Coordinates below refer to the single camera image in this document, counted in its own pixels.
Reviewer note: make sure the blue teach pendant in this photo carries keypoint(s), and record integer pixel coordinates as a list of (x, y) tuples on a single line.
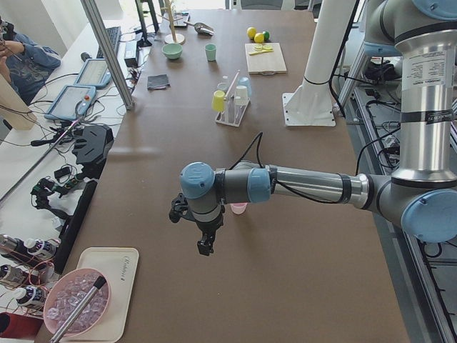
[(72, 103), (94, 72)]

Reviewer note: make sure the black keyboard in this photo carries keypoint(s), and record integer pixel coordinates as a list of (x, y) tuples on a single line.
[(114, 35)]

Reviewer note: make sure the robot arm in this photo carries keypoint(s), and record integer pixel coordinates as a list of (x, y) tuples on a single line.
[(419, 196)]

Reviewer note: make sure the grey plastic cup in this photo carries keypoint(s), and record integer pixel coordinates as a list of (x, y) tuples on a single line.
[(223, 86)]

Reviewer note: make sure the white wire cup holder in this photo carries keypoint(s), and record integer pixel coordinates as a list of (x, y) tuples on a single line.
[(232, 114)]

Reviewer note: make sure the yellow plastic cup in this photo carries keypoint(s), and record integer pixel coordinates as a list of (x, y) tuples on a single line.
[(217, 103)]

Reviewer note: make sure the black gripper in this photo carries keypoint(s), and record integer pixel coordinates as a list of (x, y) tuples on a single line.
[(208, 227)]

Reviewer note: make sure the blue teach pendant near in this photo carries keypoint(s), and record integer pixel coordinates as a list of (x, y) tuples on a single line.
[(72, 103)]

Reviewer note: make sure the green lime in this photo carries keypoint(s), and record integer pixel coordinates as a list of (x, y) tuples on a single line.
[(266, 35)]

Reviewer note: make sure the seated person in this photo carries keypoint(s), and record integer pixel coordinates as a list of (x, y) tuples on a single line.
[(25, 65)]

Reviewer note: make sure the green plastic cup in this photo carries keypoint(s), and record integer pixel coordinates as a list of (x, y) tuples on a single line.
[(210, 50)]

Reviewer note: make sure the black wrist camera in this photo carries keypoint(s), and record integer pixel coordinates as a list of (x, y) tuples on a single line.
[(180, 209)]

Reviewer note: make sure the metal rod with black tip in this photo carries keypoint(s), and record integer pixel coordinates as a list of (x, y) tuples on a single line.
[(60, 332)]

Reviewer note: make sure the blue plastic cup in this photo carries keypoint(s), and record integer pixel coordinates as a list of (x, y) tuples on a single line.
[(245, 81)]

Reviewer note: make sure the pink bowl of ice cubes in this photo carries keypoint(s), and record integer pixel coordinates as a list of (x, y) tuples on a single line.
[(66, 295)]

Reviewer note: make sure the yellow plastic knife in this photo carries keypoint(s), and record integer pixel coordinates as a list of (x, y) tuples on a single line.
[(257, 52)]

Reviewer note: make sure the white plastic cup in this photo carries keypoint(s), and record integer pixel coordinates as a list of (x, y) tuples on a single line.
[(241, 96)]

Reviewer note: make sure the wooden mug tree stand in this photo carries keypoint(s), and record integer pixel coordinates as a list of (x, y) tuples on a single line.
[(167, 15)]

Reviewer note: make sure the grey folded cloth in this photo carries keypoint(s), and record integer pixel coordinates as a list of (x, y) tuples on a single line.
[(160, 81)]

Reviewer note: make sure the metal scoop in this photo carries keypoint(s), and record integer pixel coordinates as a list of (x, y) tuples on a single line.
[(201, 28)]

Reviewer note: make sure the aluminium frame post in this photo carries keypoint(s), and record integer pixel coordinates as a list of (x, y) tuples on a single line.
[(97, 24)]

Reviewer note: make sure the pink plastic cup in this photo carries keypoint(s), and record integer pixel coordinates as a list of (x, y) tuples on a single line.
[(238, 208)]

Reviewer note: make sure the yellow lemon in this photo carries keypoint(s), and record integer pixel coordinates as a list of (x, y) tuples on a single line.
[(259, 38), (251, 32)]

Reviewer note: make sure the blue teach pendant far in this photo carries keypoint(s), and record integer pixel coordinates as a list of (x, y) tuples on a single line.
[(94, 72)]

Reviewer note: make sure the green ceramic bowl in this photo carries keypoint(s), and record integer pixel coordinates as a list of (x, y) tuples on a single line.
[(172, 51)]

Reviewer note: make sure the wooden cutting board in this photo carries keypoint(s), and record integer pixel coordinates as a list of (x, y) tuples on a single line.
[(268, 63)]

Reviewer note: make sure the cream plastic tray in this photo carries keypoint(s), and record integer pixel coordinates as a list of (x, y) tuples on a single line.
[(118, 265)]

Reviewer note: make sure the black plastic device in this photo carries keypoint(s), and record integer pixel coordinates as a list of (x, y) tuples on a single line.
[(91, 149)]

